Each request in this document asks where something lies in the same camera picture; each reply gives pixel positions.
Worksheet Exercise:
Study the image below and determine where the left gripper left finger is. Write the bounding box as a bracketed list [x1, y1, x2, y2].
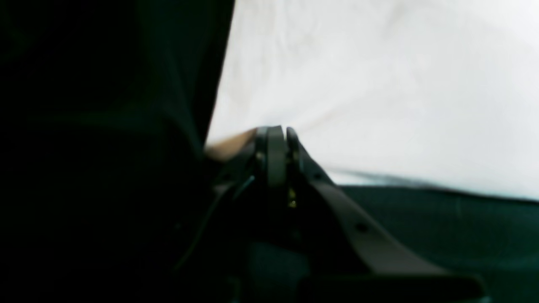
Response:
[173, 126, 286, 303]

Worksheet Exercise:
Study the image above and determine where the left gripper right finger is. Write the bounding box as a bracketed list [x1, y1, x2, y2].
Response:
[286, 127, 485, 303]

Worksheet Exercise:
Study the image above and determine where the pink T-shirt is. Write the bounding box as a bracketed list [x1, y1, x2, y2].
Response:
[206, 0, 539, 200]

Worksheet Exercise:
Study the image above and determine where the black table cloth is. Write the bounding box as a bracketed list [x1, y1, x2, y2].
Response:
[1, 0, 538, 303]

